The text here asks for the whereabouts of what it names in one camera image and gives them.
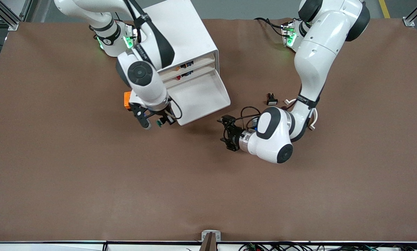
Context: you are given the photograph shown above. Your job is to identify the green push button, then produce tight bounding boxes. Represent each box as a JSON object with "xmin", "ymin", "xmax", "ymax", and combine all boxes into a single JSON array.
[{"xmin": 156, "ymin": 117, "xmax": 176, "ymax": 128}]

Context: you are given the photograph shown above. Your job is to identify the white plastic drawer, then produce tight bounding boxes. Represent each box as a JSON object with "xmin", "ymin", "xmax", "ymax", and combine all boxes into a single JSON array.
[
  {"xmin": 159, "ymin": 52, "xmax": 216, "ymax": 76},
  {"xmin": 166, "ymin": 64, "xmax": 216, "ymax": 83},
  {"xmin": 167, "ymin": 68, "xmax": 231, "ymax": 126}
]

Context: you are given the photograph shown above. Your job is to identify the white drawer cabinet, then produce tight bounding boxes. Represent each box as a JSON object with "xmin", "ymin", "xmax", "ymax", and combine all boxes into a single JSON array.
[{"xmin": 139, "ymin": 0, "xmax": 219, "ymax": 92}]

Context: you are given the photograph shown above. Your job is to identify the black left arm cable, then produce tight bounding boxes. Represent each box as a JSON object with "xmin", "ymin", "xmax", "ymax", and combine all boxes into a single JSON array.
[{"xmin": 235, "ymin": 106, "xmax": 262, "ymax": 130}]

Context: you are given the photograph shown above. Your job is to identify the white curved plastic bracket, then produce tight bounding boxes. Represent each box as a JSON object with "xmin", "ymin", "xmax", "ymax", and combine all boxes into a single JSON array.
[{"xmin": 285, "ymin": 99, "xmax": 318, "ymax": 131}]

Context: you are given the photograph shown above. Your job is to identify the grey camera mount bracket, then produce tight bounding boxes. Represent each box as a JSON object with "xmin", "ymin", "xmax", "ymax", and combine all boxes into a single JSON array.
[{"xmin": 199, "ymin": 230, "xmax": 221, "ymax": 251}]

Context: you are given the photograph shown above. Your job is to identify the black base cable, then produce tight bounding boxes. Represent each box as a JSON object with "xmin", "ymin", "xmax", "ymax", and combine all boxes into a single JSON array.
[{"xmin": 254, "ymin": 17, "xmax": 286, "ymax": 37}]

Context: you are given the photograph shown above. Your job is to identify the tangled black cables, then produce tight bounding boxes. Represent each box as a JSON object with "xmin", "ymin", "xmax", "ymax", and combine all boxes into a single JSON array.
[{"xmin": 240, "ymin": 242, "xmax": 417, "ymax": 251}]

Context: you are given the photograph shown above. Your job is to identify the aluminium frame profile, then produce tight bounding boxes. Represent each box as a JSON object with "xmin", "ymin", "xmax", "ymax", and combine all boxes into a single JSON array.
[
  {"xmin": 402, "ymin": 0, "xmax": 417, "ymax": 28},
  {"xmin": 0, "ymin": 0, "xmax": 21, "ymax": 31}
]

